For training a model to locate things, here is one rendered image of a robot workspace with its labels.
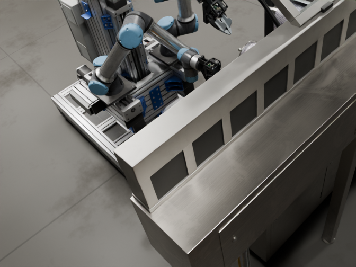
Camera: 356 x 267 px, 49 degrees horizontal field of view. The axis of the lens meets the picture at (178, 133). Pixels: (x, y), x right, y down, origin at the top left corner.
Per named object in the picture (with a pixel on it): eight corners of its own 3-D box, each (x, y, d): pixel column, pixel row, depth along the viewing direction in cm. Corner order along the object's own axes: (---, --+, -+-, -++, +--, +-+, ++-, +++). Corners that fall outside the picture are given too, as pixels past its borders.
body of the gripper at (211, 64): (211, 69, 191) (194, 60, 198) (212, 82, 198) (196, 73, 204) (222, 61, 194) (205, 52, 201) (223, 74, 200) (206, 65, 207)
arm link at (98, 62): (119, 69, 244) (113, 51, 235) (115, 83, 236) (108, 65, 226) (100, 70, 247) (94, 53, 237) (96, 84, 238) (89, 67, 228)
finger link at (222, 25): (230, 33, 174) (217, 16, 174) (224, 38, 179) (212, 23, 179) (234, 29, 175) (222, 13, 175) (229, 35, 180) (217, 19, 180)
